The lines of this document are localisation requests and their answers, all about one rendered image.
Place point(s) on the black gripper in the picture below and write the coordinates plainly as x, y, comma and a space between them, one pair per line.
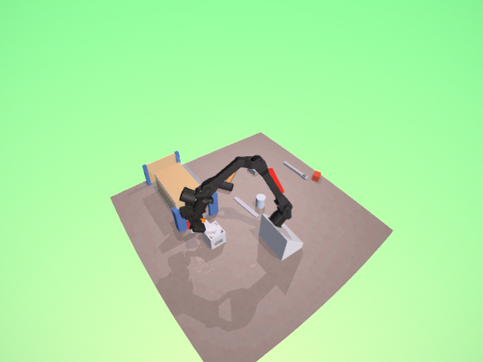
196, 223

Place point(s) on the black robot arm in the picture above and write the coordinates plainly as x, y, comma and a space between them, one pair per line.
202, 195

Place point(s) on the black mallet with wooden handle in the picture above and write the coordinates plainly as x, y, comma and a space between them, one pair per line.
227, 185

